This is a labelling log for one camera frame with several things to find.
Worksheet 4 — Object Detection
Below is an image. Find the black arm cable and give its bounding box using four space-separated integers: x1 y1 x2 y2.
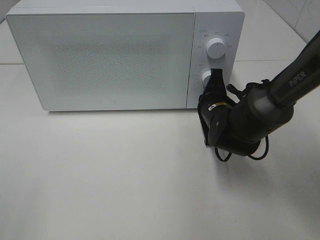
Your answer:
213 79 271 162

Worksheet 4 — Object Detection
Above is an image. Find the white microwave oven body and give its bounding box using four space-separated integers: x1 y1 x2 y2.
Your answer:
5 0 245 111

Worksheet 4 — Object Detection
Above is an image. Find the white microwave door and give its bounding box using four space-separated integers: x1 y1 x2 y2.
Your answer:
7 13 194 111

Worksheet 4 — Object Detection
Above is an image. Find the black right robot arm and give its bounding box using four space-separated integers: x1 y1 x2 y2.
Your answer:
197 33 320 162

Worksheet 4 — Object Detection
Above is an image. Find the white timer knob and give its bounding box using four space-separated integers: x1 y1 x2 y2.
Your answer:
201 70 212 88

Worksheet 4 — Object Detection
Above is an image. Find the upper white power knob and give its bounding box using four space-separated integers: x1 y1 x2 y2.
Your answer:
205 36 227 59

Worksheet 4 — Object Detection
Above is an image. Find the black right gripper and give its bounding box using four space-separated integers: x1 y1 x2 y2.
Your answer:
197 68 236 118

